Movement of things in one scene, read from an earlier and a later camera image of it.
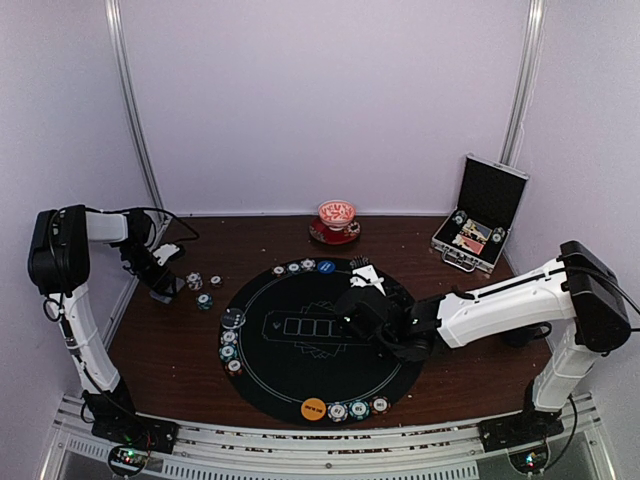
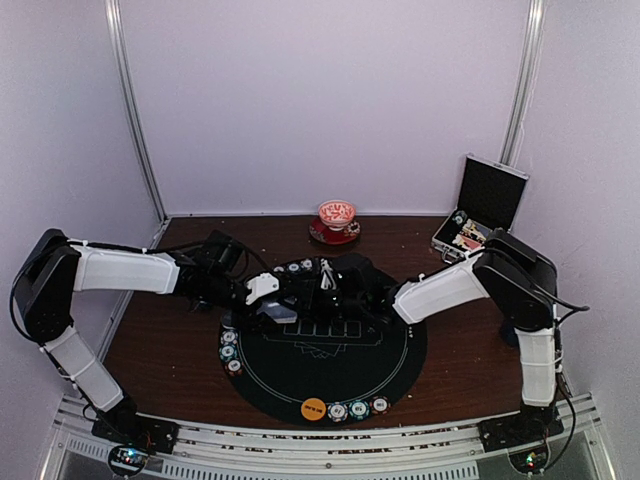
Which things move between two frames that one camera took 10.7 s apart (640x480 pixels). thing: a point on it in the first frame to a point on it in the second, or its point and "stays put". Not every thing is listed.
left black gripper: x=160 y=281 to x=250 y=311
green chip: x=227 y=353 stays put
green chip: x=359 y=409 stays put
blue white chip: x=337 y=411 stays put
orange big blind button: x=313 y=408 stays put
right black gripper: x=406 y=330 to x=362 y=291
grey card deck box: x=167 y=299 to x=278 y=312
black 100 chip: x=380 y=405 stays put
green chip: x=293 y=268 stays put
